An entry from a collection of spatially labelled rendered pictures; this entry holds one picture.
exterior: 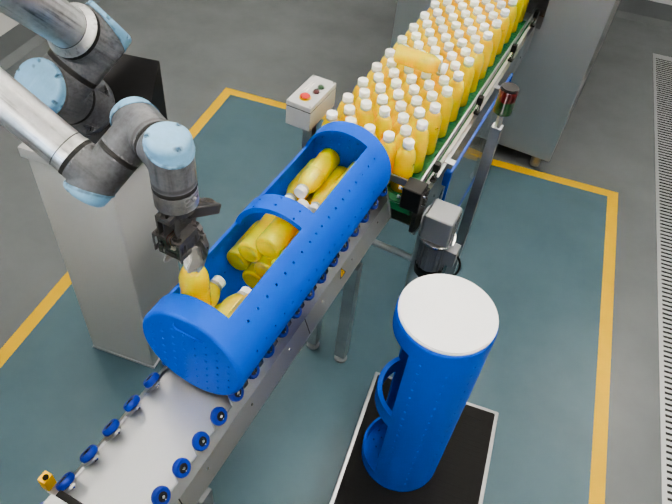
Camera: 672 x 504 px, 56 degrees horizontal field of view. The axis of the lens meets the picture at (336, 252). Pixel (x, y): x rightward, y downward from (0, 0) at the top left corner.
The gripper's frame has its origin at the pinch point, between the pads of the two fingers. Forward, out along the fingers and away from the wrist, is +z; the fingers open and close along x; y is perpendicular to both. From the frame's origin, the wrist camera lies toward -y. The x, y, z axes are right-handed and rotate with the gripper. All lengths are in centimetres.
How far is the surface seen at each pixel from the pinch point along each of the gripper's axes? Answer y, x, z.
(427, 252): -89, 35, 60
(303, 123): -92, -21, 26
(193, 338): 11.2, 7.4, 11.2
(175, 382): 11.6, -0.4, 36.1
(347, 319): -73, 14, 97
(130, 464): 34, 4, 36
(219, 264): -19.4, -7.1, 23.9
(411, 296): -38, 44, 25
